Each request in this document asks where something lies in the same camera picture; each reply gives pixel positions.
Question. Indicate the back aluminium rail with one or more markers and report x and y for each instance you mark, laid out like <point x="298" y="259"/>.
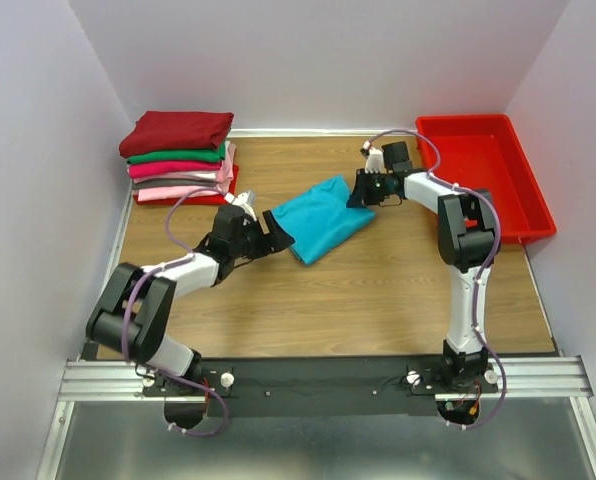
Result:
<point x="299" y="132"/>

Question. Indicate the teal t shirt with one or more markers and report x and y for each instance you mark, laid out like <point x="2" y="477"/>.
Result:
<point x="319" y="219"/>

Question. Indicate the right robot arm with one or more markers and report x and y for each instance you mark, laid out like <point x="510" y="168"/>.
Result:
<point x="468" y="239"/>

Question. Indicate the green folded shirt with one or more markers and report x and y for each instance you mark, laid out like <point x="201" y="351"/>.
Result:
<point x="196" y="155"/>

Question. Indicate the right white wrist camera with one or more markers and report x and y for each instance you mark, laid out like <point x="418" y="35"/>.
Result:
<point x="374" y="158"/>

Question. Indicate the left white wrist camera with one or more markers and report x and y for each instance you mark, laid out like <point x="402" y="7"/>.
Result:
<point x="245" y="201"/>

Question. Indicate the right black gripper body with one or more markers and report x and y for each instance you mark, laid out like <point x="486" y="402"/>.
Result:
<point x="366" y="189"/>

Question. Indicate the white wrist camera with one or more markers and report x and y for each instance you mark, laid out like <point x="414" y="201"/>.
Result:
<point x="245" y="201"/>
<point x="374" y="158"/>

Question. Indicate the aluminium frame rail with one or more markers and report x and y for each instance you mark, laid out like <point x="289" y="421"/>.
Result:
<point x="527" y="377"/>

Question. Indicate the magenta folded shirt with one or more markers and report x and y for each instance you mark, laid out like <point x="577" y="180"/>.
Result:
<point x="148" y="169"/>

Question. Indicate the dark red folded shirt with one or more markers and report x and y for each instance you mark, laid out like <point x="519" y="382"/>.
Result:
<point x="176" y="130"/>

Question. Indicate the grey folded shirt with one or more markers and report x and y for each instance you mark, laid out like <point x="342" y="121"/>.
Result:
<point x="171" y="182"/>

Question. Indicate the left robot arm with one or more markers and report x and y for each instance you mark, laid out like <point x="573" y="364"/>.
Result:
<point x="132" y="312"/>

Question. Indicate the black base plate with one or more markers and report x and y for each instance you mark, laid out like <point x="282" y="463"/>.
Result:
<point x="333" y="386"/>

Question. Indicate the red plastic bin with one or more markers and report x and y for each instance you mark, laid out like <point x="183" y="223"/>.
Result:
<point x="483" y="151"/>

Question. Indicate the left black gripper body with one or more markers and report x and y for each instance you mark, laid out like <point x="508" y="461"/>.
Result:
<point x="266" y="236"/>

